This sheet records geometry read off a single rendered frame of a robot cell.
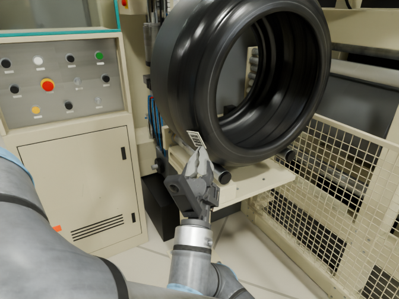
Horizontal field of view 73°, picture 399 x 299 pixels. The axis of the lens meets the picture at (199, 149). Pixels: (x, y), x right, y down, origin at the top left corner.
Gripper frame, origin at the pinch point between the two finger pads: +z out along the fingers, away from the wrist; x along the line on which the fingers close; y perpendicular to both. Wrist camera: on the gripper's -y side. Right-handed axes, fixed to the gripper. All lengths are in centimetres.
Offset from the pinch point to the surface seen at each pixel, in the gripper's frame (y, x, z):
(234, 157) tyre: 12.6, 4.9, 2.6
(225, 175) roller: 15.4, 1.1, -1.7
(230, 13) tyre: -18.2, 15.2, 23.6
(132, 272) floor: 77, -83, -32
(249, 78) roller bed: 43, -3, 60
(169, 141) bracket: 20.9, -27.6, 17.5
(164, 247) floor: 93, -75, -16
